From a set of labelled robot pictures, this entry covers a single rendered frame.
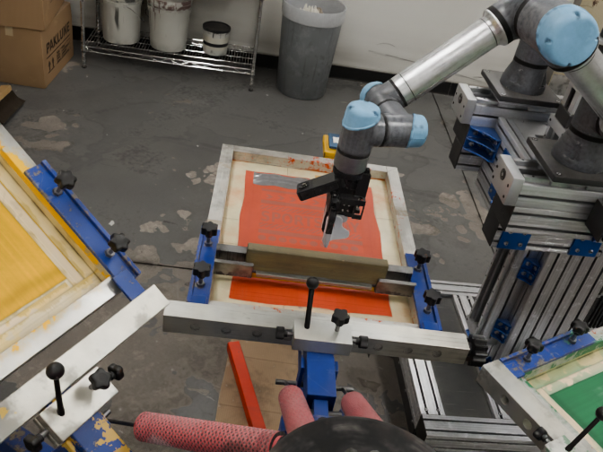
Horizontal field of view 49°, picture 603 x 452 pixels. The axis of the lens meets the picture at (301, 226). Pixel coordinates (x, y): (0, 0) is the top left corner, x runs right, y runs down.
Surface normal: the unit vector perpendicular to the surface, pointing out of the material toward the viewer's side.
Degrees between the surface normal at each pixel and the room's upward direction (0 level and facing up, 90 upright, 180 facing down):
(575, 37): 85
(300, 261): 90
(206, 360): 0
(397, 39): 90
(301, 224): 0
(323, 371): 0
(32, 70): 90
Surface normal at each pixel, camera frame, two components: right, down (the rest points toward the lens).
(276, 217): 0.15, -0.80
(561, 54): 0.16, 0.54
